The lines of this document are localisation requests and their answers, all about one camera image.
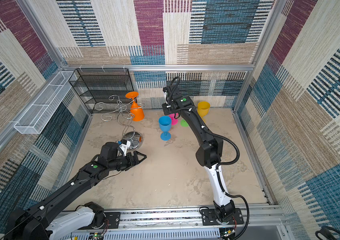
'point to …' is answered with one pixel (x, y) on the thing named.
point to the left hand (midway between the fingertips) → (143, 157)
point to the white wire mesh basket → (35, 119)
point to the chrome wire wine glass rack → (133, 139)
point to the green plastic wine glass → (184, 123)
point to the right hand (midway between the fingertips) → (168, 109)
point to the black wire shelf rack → (104, 90)
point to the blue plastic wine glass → (165, 124)
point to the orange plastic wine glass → (137, 112)
